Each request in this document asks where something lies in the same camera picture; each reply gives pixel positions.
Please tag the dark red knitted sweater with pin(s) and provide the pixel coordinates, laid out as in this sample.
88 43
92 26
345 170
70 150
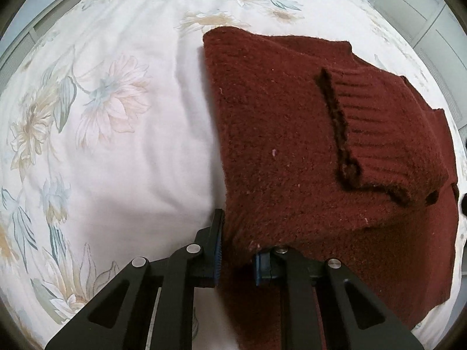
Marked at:
292 135

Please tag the floral pink bedsheet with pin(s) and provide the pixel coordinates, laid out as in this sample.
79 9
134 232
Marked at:
146 153

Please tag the white low window cabinet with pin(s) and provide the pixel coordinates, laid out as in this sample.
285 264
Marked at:
22 40

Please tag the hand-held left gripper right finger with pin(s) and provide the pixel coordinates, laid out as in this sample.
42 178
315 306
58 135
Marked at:
262 268

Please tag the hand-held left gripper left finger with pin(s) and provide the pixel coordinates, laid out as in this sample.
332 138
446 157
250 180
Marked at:
215 255

